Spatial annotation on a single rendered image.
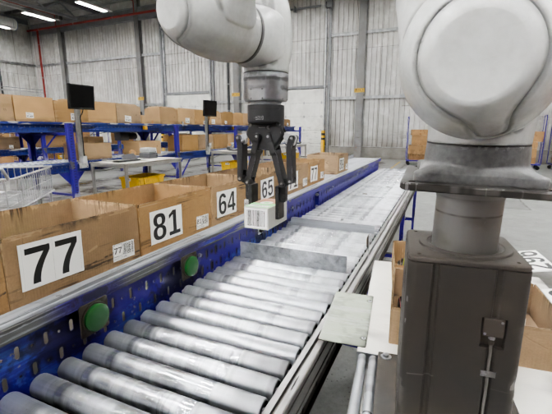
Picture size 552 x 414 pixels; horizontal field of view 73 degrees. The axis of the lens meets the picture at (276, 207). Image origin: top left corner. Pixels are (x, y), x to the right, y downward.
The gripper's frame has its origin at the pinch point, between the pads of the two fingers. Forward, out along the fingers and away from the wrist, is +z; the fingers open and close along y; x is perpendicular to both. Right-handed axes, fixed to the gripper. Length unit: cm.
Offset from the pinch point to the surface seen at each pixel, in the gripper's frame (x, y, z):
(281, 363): -0.1, 3.7, 37.4
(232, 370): -6.6, -5.3, 37.5
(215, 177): 93, -73, 9
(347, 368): 110, -3, 112
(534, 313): 45, 61, 35
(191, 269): 29, -42, 32
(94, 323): -11, -42, 32
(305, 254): 62, -12, 33
